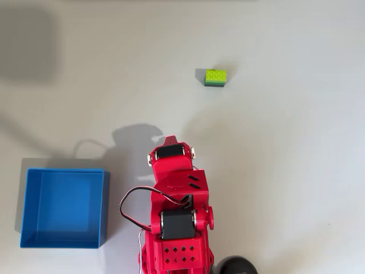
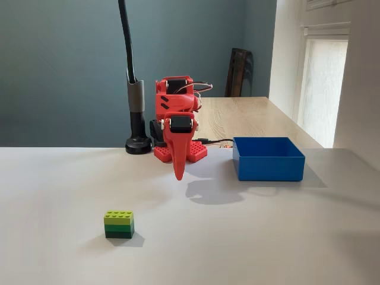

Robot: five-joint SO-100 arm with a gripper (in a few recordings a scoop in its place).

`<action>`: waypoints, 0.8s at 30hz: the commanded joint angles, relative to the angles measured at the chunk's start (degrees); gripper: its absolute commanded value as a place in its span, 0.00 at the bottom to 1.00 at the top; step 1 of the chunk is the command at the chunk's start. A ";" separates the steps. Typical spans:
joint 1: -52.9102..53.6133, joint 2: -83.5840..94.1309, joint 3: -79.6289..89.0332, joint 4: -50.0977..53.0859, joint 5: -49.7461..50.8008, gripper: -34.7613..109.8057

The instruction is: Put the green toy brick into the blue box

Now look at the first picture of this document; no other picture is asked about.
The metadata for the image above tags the green lego brick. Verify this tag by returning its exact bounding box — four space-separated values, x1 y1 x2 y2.
203 69 228 87

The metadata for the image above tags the blue plastic box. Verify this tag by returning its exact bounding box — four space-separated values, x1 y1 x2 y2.
19 167 111 249

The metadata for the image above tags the looped wrist servo cable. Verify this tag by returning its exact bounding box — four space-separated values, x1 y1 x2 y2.
119 186 192 232

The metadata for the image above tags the forearm servo cable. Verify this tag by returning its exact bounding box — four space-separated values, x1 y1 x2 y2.
137 228 147 274

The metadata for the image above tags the black round disc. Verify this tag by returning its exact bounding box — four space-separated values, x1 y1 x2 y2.
215 255 259 274

